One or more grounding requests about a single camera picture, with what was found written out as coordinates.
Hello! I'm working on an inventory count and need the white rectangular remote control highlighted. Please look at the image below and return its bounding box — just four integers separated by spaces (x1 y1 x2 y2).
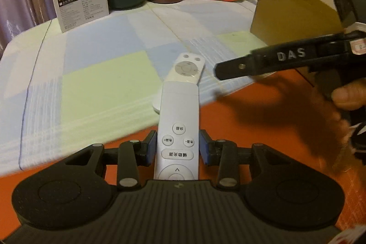
154 82 200 181

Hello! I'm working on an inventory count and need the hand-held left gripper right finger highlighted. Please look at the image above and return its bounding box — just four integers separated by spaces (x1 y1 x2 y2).
199 130 289 190

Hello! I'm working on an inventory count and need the white oval remote control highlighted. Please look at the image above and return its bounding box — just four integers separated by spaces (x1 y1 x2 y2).
151 52 206 114

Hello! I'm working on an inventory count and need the plain cardboard box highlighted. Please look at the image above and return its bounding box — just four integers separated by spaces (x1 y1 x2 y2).
250 0 348 47

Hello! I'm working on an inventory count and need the orange cloth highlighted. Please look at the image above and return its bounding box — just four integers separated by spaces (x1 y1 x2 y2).
0 70 366 244

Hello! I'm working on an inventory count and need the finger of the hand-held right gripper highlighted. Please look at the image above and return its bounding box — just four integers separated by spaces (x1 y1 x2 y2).
214 53 258 81

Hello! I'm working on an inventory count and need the person's right hand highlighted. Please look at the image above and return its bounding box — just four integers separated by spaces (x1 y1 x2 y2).
331 83 366 111

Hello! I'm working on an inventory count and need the pastel checked cloth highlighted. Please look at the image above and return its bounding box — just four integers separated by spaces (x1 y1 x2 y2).
0 0 268 177

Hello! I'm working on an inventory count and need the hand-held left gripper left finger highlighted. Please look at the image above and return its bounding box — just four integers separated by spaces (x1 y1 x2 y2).
64 130 158 192

